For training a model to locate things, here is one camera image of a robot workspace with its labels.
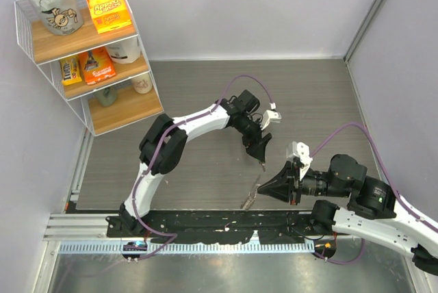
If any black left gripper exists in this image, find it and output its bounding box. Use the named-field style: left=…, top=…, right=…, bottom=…
left=236, top=114, right=272, bottom=162

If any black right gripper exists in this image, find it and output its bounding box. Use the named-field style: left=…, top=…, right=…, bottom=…
left=257, top=159, right=350, bottom=205

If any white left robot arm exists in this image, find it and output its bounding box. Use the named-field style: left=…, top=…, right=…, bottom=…
left=119, top=90, right=281, bottom=237

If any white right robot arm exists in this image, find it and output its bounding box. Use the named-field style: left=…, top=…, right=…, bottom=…
left=257, top=154, right=437, bottom=275

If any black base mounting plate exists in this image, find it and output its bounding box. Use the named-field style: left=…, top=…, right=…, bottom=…
left=106, top=208, right=353, bottom=244

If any cream white bottle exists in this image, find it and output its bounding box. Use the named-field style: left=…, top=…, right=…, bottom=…
left=131, top=73, right=153, bottom=94

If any green bottle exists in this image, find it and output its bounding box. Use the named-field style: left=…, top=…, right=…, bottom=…
left=94, top=86, right=117, bottom=107

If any white paper towel roll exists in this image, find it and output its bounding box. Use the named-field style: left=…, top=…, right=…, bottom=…
left=105, top=37, right=141, bottom=64

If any orange snack packet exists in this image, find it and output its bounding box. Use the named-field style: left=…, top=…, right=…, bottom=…
left=78, top=47, right=116, bottom=86

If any yellow candy bag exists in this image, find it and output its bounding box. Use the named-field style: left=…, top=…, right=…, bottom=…
left=60, top=55, right=82, bottom=86

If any orange yellow snack box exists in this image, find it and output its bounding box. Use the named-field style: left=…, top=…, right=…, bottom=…
left=86, top=0, right=132, bottom=34

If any grey paper bag with cartoon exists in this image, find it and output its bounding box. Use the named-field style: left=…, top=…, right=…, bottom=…
left=28, top=0, right=84, bottom=36

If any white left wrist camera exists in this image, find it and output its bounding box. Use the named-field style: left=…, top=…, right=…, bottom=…
left=260, top=103, right=282, bottom=130

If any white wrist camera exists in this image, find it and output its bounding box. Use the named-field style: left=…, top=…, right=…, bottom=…
left=260, top=103, right=282, bottom=130
left=286, top=141, right=313, bottom=180

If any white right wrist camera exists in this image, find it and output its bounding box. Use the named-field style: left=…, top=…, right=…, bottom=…
left=286, top=141, right=313, bottom=180

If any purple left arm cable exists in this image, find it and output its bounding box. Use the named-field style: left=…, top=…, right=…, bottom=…
left=129, top=74, right=275, bottom=262

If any white wire shelf rack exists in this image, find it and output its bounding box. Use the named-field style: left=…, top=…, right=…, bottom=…
left=14, top=0, right=164, bottom=136

